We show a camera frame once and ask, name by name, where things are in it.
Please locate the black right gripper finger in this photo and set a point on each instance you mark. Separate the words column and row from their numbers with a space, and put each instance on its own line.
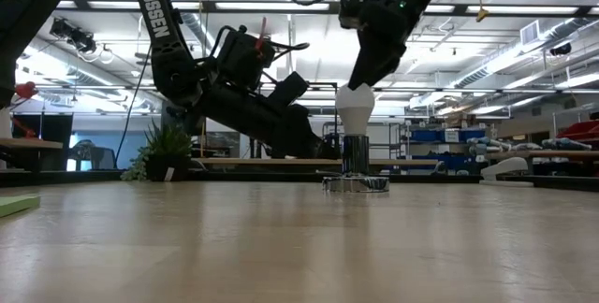
column 387, row 62
column 366, row 57

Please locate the black aluminium table frame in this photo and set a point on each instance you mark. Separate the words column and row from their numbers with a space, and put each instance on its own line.
column 70, row 177

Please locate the red storage bin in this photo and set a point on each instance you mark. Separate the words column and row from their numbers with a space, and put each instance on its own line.
column 582, row 131

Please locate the black computer monitor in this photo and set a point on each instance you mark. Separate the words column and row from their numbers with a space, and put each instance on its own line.
column 173, row 123

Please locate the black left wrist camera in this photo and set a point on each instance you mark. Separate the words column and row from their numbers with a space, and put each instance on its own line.
column 243, row 57

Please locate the dark office chair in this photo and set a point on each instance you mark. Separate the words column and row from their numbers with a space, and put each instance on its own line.
column 103, row 159

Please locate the long blue storage bin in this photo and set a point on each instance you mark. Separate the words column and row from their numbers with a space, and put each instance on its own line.
column 449, row 162

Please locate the wooden workbench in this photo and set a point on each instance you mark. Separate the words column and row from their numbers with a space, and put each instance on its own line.
column 28, row 144
column 561, row 154

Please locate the black ceiling fixture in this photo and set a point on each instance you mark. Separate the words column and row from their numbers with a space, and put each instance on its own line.
column 560, row 49

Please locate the green sticky note pad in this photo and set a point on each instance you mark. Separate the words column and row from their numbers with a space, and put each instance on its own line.
column 14, row 205

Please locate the white ceiling vent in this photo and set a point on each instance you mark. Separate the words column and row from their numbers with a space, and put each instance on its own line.
column 530, row 33

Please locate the light metal mounting bracket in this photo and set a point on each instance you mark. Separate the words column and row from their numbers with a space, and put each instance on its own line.
column 505, row 166

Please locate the white post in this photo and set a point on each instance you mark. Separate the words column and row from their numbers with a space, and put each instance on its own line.
column 4, row 127

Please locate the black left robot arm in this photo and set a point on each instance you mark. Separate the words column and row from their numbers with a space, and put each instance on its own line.
column 156, row 18

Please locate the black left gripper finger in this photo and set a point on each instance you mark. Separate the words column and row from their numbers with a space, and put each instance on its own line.
column 299, row 155
column 313, row 141

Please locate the chrome lamp socket base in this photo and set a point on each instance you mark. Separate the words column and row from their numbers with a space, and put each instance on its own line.
column 355, row 153

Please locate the green potted plant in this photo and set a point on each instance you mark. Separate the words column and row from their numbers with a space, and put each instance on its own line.
column 164, row 153

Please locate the black ceiling camera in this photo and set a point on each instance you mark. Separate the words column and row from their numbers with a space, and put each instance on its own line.
column 70, row 35

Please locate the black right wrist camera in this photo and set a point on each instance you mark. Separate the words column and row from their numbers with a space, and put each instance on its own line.
column 354, row 10

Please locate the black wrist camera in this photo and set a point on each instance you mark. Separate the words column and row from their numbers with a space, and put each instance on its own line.
column 243, row 57
column 354, row 10

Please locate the white lightbulb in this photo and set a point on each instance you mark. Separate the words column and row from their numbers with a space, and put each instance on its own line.
column 355, row 111

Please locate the grey wrapped bundle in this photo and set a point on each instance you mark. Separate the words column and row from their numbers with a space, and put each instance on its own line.
column 566, row 144
column 486, row 144

